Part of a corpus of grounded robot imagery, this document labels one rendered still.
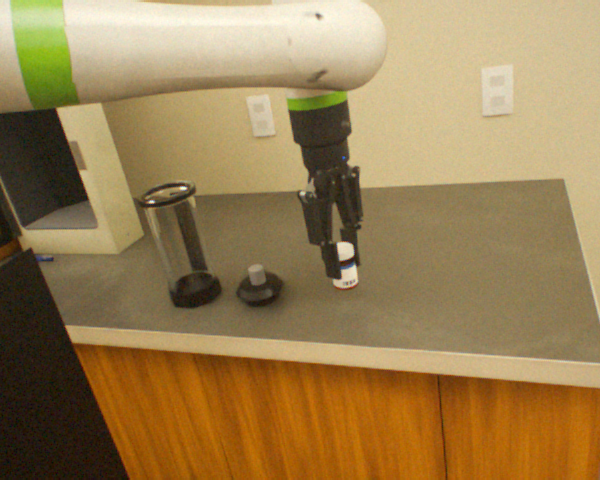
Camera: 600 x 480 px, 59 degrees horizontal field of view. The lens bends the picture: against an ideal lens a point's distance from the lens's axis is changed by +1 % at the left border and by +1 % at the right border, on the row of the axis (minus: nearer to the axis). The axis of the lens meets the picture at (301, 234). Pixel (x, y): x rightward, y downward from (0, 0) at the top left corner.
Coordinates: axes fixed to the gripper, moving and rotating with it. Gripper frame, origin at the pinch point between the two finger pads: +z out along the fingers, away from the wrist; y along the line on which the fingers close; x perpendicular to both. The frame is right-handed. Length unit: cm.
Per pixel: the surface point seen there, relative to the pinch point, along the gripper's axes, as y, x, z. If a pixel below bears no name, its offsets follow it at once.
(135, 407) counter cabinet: 29, -40, 32
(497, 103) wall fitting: -64, -2, -10
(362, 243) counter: -19.5, -11.6, 9.2
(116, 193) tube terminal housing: 5, -68, -5
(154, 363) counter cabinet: 24.9, -31.3, 19.4
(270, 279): 5.6, -13.8, 5.7
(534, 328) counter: -7.1, 29.9, 9.2
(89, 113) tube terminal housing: 5, -69, -25
